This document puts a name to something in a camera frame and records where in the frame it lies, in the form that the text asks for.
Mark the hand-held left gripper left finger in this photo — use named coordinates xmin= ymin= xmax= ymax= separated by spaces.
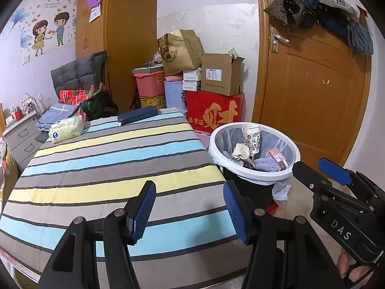
xmin=38 ymin=181 xmax=157 ymax=289

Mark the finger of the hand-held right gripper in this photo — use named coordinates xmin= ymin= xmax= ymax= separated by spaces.
xmin=318 ymin=157 xmax=361 ymax=188
xmin=292 ymin=162 xmax=334 ymax=195

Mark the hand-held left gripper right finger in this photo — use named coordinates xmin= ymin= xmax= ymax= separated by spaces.
xmin=223 ymin=180 xmax=345 ymax=289

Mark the red and white small carton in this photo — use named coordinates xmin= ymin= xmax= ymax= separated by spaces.
xmin=266 ymin=148 xmax=287 ymax=171

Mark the large lavender foam net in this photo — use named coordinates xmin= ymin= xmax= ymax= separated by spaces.
xmin=254 ymin=157 xmax=279 ymax=173

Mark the white round waste bin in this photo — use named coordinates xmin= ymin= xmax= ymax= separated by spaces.
xmin=210 ymin=122 xmax=301 ymax=209

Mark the beige paper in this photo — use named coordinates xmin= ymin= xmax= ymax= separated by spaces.
xmin=231 ymin=143 xmax=251 ymax=162

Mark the printed white paper cup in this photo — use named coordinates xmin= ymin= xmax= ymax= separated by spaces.
xmin=241 ymin=124 xmax=262 ymax=158

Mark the person's right hand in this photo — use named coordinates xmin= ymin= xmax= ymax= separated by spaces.
xmin=337 ymin=248 xmax=373 ymax=284

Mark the wooden door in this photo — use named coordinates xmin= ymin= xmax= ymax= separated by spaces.
xmin=252 ymin=0 xmax=372 ymax=170

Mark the dark blue glasses case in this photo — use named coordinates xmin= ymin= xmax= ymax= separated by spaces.
xmin=117 ymin=106 xmax=159 ymax=126

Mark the red carton with gold print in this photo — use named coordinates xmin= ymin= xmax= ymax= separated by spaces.
xmin=186 ymin=91 xmax=245 ymax=135

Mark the yellow patterned box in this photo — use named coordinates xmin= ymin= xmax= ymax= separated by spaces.
xmin=138 ymin=94 xmax=167 ymax=110

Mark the yellow-green tissue pack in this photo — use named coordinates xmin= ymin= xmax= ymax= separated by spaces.
xmin=48 ymin=115 xmax=85 ymax=144

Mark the black bag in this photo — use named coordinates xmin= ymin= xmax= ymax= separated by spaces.
xmin=79 ymin=90 xmax=119 ymax=121

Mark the light purple box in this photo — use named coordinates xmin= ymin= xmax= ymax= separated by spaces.
xmin=164 ymin=80 xmax=185 ymax=111

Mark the pink storage box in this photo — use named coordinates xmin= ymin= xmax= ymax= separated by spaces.
xmin=132 ymin=68 xmax=165 ymax=98

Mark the grey-blue cloth bag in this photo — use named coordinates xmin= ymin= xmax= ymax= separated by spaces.
xmin=347 ymin=21 xmax=374 ymax=56

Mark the folded blue checked cloth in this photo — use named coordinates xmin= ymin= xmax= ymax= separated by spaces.
xmin=36 ymin=102 xmax=80 ymax=132

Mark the open cardboard box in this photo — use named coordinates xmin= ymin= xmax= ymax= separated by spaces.
xmin=200 ymin=53 xmax=245 ymax=96

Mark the red plaid cloth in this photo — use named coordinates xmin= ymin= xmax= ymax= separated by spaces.
xmin=59 ymin=89 xmax=91 ymax=105

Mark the grey drawer nightstand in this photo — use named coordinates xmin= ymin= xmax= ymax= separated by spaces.
xmin=3 ymin=113 xmax=43 ymax=173

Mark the stack of small white boxes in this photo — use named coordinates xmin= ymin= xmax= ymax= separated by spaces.
xmin=182 ymin=69 xmax=202 ymax=92

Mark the white plastic bag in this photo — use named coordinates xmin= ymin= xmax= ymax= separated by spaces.
xmin=35 ymin=95 xmax=50 ymax=115

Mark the grey quilted chair cushion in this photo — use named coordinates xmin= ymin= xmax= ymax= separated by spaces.
xmin=51 ymin=51 xmax=108 ymax=97

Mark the brown paper bag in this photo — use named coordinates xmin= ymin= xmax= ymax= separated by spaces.
xmin=155 ymin=29 xmax=204 ymax=78

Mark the wooden wardrobe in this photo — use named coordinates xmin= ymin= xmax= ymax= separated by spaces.
xmin=75 ymin=0 xmax=159 ymax=115

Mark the paper label on wardrobe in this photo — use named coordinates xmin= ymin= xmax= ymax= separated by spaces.
xmin=89 ymin=4 xmax=102 ymax=23

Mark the metal door handle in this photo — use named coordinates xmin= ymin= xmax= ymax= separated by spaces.
xmin=271 ymin=27 xmax=290 ymax=53

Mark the cartoon couple wall sticker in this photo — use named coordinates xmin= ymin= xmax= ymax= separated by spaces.
xmin=9 ymin=0 xmax=79 ymax=58

